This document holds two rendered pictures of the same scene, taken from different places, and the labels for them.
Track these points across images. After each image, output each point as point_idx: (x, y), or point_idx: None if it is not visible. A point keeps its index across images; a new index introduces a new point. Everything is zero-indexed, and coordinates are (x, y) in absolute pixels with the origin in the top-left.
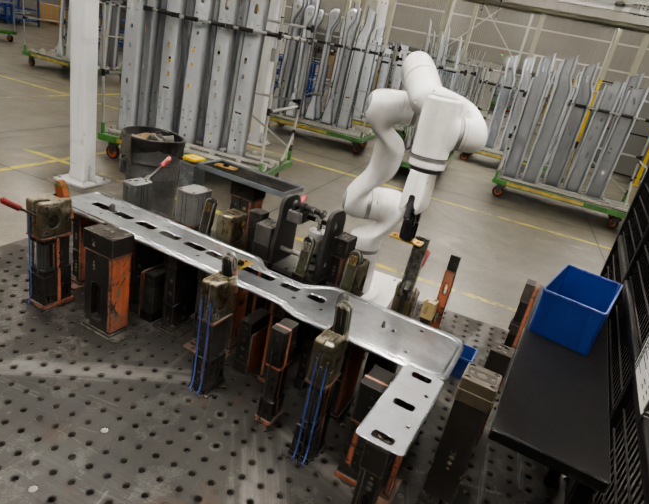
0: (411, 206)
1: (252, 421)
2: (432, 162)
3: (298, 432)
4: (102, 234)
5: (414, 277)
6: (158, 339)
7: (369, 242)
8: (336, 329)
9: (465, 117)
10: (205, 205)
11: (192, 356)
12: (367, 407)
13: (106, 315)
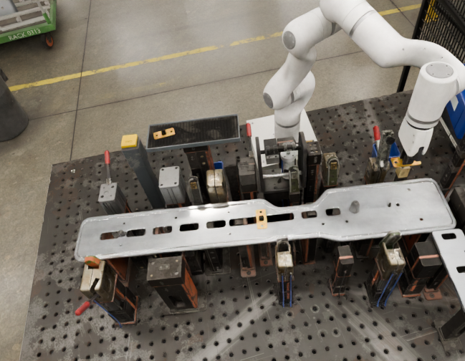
0: (421, 152)
1: (333, 298)
2: (436, 121)
3: (377, 295)
4: (165, 276)
5: (387, 157)
6: (223, 283)
7: (296, 117)
8: (387, 243)
9: None
10: (191, 186)
11: (254, 279)
12: (428, 272)
13: (190, 303)
